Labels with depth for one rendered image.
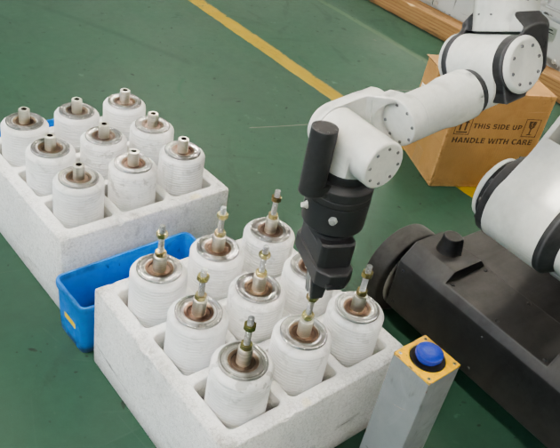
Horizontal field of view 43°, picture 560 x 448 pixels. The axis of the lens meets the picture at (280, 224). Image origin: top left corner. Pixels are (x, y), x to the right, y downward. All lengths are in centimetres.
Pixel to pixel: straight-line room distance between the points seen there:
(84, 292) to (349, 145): 72
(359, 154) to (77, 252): 70
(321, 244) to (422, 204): 106
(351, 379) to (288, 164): 97
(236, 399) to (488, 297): 58
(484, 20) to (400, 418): 58
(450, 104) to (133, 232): 72
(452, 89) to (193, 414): 59
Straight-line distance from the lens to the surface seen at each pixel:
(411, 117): 94
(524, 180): 116
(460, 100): 99
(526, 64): 103
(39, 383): 136
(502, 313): 140
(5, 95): 224
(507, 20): 105
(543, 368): 133
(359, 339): 117
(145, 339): 117
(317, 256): 97
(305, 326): 110
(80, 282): 141
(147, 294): 117
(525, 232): 114
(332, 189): 91
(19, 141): 156
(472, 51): 105
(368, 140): 87
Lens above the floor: 102
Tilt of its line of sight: 35 degrees down
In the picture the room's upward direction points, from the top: 11 degrees clockwise
